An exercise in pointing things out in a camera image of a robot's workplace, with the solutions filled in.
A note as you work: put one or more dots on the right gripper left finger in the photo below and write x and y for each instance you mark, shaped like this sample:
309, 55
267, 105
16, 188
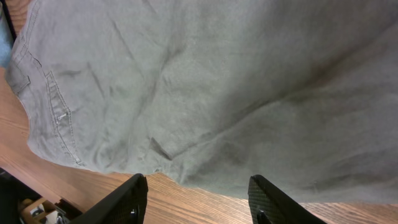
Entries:
125, 205

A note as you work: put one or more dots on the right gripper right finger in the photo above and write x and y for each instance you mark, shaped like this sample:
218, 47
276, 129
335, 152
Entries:
269, 205

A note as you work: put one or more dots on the grey shorts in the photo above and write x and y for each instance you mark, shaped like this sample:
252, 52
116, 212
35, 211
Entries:
212, 92

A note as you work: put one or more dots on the folded blue denim jeans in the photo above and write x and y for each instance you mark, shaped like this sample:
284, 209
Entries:
7, 36

